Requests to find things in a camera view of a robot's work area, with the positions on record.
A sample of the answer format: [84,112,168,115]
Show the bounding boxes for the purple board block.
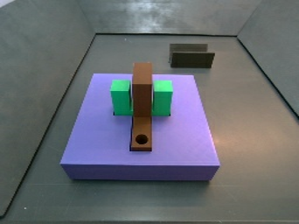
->
[60,73,220,180]

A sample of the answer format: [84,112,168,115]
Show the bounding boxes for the brown L-shaped block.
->
[130,62,153,151]

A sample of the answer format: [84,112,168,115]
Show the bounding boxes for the right green block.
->
[152,80,173,116]

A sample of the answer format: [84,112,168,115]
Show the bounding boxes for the green block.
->
[109,80,132,116]
[152,80,173,116]

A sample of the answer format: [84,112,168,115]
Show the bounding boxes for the left green block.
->
[109,80,132,116]

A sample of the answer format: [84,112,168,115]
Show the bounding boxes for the dark grey bracket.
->
[169,44,215,68]

